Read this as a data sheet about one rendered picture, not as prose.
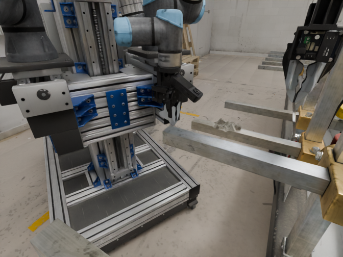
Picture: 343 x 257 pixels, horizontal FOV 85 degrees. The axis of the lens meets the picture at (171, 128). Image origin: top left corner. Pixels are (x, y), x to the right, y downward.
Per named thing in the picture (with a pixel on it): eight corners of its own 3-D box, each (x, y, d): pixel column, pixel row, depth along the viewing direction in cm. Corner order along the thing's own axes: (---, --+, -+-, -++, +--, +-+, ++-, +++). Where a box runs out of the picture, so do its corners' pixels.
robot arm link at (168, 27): (152, 10, 55) (181, 10, 56) (154, 50, 61) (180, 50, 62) (153, 8, 49) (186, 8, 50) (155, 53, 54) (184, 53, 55)
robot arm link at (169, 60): (186, 51, 59) (173, 54, 53) (185, 66, 61) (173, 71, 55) (165, 49, 62) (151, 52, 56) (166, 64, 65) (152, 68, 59)
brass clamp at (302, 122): (293, 128, 69) (298, 116, 66) (294, 114, 79) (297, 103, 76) (314, 132, 66) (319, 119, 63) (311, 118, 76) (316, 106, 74)
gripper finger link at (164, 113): (162, 123, 72) (161, 100, 67) (175, 126, 69) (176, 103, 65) (157, 126, 70) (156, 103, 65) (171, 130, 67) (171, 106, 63)
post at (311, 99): (285, 154, 81) (331, 29, 58) (285, 150, 84) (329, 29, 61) (294, 157, 80) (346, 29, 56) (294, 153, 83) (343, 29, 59)
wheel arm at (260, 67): (257, 70, 159) (258, 65, 157) (258, 69, 162) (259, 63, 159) (319, 76, 140) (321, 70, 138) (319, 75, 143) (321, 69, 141)
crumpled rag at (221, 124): (209, 128, 59) (210, 121, 58) (216, 120, 64) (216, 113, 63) (238, 135, 55) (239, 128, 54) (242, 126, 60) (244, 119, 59)
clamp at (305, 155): (296, 168, 49) (302, 152, 47) (296, 143, 59) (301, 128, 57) (322, 175, 47) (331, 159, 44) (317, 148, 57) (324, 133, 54)
